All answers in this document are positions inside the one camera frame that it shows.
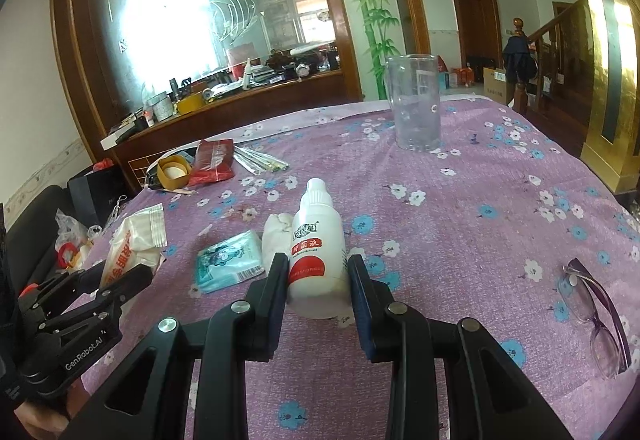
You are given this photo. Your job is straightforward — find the wooden stair railing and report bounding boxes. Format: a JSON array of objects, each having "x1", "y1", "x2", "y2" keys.
[{"x1": 510, "y1": 0, "x2": 589, "y2": 122}]

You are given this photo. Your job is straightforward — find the clear plastic measuring cup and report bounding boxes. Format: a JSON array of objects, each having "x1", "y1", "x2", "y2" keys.
[{"x1": 384, "y1": 54, "x2": 442, "y2": 151}]

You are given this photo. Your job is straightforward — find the gold pillar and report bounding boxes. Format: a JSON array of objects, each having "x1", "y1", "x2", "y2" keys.
[{"x1": 565, "y1": 0, "x2": 640, "y2": 194}]

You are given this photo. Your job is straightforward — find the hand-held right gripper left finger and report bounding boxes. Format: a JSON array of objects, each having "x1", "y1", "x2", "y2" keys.
[{"x1": 65, "y1": 251, "x2": 292, "y2": 440}]

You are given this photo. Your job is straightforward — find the bundle of wrapped sticks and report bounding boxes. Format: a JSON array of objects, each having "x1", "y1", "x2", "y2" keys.
[{"x1": 232, "y1": 145, "x2": 291, "y2": 176}]

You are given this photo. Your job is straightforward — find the white bottle red label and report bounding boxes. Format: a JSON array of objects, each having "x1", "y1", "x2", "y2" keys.
[{"x1": 285, "y1": 177, "x2": 350, "y2": 320}]

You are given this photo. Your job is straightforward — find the purple floral tablecloth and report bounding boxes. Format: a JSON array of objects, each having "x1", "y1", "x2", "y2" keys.
[{"x1": 80, "y1": 98, "x2": 640, "y2": 440}]

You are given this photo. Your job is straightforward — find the yellow box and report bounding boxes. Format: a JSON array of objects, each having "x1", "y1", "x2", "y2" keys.
[{"x1": 176, "y1": 96, "x2": 206, "y2": 115}]

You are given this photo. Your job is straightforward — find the teal tissue packet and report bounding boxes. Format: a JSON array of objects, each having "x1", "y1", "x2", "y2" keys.
[{"x1": 194, "y1": 230, "x2": 265, "y2": 295}]

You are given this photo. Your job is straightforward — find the red plastic ring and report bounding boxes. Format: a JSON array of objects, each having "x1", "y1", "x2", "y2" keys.
[{"x1": 56, "y1": 243, "x2": 84, "y2": 269}]

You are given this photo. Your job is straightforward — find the flat white box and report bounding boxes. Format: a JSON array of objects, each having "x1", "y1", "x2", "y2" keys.
[{"x1": 100, "y1": 130, "x2": 137, "y2": 149}]

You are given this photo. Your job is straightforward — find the yellow tape roll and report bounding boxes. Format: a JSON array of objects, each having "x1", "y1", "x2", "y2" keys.
[{"x1": 156, "y1": 155, "x2": 194, "y2": 189}]

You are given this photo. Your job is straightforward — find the clear plastic bag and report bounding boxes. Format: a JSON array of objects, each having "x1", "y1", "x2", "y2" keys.
[{"x1": 54, "y1": 209, "x2": 104, "y2": 252}]

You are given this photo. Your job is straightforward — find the black paper bag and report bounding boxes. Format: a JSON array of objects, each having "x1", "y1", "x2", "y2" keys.
[{"x1": 67, "y1": 163, "x2": 132, "y2": 229}]

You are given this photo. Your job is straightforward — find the dark jacket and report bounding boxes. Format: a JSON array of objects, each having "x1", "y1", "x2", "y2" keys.
[{"x1": 502, "y1": 34, "x2": 539, "y2": 84}]

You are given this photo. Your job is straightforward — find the person's left hand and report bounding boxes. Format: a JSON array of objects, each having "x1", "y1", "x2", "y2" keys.
[{"x1": 17, "y1": 370, "x2": 89, "y2": 440}]

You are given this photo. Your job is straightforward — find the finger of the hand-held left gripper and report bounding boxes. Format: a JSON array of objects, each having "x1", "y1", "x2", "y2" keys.
[
  {"x1": 44, "y1": 263, "x2": 154, "y2": 337},
  {"x1": 17, "y1": 264, "x2": 109, "y2": 317}
]

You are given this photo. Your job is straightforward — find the black pouch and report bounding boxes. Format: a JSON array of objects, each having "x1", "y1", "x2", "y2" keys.
[{"x1": 144, "y1": 147, "x2": 201, "y2": 191}]

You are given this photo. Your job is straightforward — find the green bamboo wall painting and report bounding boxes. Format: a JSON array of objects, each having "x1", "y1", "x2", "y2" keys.
[{"x1": 330, "y1": 0, "x2": 397, "y2": 102}]

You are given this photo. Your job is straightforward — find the black leather sofa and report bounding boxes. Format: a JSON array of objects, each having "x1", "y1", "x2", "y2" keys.
[{"x1": 0, "y1": 185, "x2": 96, "y2": 302}]

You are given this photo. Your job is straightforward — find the red foil packet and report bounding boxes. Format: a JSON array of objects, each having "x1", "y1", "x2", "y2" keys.
[{"x1": 187, "y1": 139, "x2": 236, "y2": 188}]

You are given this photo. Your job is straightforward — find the cardboard box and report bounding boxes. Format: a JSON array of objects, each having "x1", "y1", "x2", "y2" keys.
[{"x1": 482, "y1": 66, "x2": 521, "y2": 107}]

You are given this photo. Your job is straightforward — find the wooden framed glass partition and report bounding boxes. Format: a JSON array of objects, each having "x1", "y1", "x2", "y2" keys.
[{"x1": 50, "y1": 0, "x2": 432, "y2": 171}]

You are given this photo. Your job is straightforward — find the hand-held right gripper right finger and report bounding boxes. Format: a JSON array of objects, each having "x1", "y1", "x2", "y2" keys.
[{"x1": 348, "y1": 254, "x2": 574, "y2": 440}]

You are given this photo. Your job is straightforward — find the white plastic packet orange print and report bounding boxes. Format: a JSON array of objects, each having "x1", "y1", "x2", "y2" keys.
[{"x1": 99, "y1": 203, "x2": 169, "y2": 317}]

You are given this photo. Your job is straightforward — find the brown wooden door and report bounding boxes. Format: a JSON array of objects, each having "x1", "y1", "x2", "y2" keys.
[{"x1": 447, "y1": 0, "x2": 504, "y2": 87}]

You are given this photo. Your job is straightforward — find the purple framed eyeglasses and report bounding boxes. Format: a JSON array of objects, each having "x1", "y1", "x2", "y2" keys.
[{"x1": 554, "y1": 257, "x2": 632, "y2": 381}]

